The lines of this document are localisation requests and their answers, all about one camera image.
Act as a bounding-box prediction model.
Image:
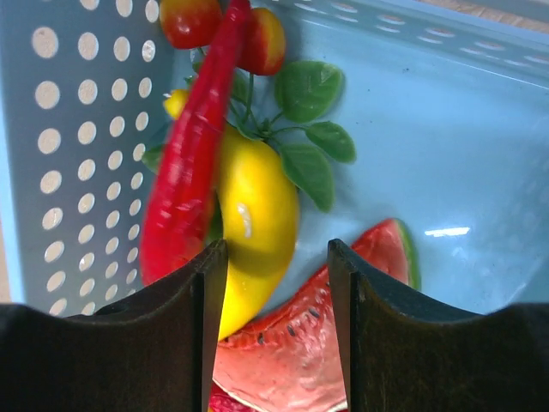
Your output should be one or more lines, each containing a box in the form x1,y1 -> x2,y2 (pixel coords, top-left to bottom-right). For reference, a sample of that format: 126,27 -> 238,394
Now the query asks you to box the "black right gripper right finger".
328,239 -> 548,411

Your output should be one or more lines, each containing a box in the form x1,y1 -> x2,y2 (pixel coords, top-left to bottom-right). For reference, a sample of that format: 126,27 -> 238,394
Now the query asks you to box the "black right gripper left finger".
1,239 -> 228,411

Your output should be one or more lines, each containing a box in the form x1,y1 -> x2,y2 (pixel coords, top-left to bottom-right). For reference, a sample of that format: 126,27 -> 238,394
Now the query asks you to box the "watermelon slice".
212,217 -> 422,412

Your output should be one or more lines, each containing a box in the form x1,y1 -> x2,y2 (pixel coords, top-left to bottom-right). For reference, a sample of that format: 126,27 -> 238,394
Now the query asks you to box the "yellow banana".
162,88 -> 301,342

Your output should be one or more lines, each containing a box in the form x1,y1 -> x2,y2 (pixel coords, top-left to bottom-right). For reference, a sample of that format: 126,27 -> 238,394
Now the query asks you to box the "red chili pepper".
140,1 -> 251,286
208,383 -> 250,412

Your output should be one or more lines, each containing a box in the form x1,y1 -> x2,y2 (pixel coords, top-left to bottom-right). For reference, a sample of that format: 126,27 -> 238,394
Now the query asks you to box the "light blue plastic basket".
1,1 -> 548,316

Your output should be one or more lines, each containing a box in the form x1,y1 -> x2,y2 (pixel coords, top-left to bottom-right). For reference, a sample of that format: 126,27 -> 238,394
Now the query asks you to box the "red yellow fruit sprig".
160,1 -> 355,212

